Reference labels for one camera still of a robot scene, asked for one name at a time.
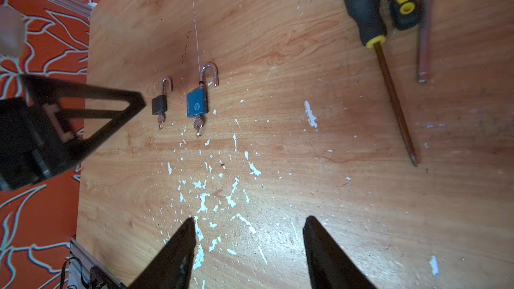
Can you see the black padlock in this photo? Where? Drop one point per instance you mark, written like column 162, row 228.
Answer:
column 159, row 103

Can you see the small silver key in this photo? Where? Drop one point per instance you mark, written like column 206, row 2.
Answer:
column 198, row 125
column 161, row 120

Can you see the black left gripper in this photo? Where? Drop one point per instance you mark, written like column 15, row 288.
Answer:
column 31, row 152

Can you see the blue padlock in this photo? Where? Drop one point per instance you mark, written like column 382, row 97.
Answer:
column 197, row 104

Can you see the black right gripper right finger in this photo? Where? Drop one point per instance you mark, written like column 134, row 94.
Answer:
column 329, row 266

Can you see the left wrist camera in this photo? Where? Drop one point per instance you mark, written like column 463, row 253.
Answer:
column 12, row 36

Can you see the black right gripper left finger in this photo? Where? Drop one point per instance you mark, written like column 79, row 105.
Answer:
column 172, row 267

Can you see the thin metal rod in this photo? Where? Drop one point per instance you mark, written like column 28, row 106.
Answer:
column 424, row 41

